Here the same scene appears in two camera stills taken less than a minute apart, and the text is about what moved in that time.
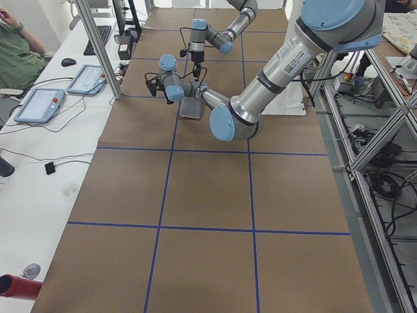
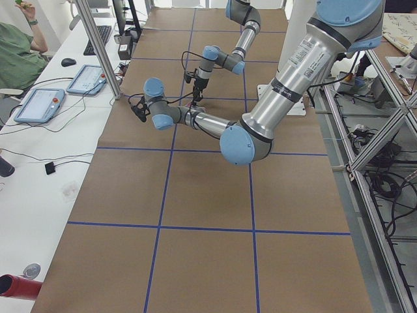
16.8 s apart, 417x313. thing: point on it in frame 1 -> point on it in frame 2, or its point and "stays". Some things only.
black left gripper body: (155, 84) -> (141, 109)
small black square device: (49, 168) stays
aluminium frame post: (94, 36) stays
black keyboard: (103, 32) stays
